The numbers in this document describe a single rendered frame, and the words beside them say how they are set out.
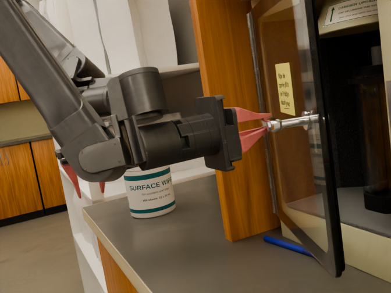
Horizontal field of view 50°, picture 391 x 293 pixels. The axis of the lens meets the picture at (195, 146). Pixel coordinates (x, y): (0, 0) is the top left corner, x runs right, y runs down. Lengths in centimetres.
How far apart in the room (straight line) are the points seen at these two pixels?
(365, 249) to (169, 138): 36
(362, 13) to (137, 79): 34
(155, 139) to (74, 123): 10
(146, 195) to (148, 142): 63
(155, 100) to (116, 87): 5
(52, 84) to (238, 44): 43
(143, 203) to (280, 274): 52
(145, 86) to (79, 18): 132
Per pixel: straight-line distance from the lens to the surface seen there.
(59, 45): 95
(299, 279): 73
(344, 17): 69
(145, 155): 52
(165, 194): 116
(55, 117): 56
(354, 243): 73
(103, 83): 81
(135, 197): 116
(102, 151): 53
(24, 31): 61
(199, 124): 55
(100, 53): 182
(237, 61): 87
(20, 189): 546
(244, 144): 57
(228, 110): 57
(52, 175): 546
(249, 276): 75
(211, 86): 84
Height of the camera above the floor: 127
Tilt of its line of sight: 8 degrees down
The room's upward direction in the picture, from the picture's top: 9 degrees counter-clockwise
